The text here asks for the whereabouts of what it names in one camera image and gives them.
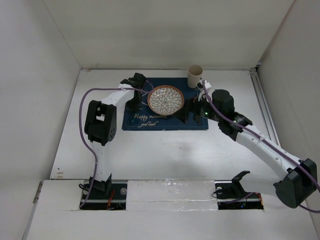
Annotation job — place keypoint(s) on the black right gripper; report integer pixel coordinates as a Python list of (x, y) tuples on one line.
[(189, 106)]

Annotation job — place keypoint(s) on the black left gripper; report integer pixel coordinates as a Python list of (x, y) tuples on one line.
[(137, 106)]

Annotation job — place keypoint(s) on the floral ceramic plate orange rim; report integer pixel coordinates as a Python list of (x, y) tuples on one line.
[(165, 100)]

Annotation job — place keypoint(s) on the beige paper cup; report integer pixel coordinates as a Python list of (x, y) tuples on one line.
[(194, 74)]

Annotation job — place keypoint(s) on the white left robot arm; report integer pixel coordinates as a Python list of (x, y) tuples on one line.
[(101, 126)]

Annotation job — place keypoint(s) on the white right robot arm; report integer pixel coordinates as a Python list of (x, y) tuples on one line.
[(295, 179)]

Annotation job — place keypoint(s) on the white foam front board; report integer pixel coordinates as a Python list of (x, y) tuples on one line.
[(163, 210)]

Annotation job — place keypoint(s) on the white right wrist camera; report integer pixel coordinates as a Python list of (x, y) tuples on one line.
[(203, 85)]

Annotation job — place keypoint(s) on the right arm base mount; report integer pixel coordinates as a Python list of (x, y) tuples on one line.
[(230, 195)]

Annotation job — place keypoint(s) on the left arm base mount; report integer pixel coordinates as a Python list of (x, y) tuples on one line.
[(114, 199)]

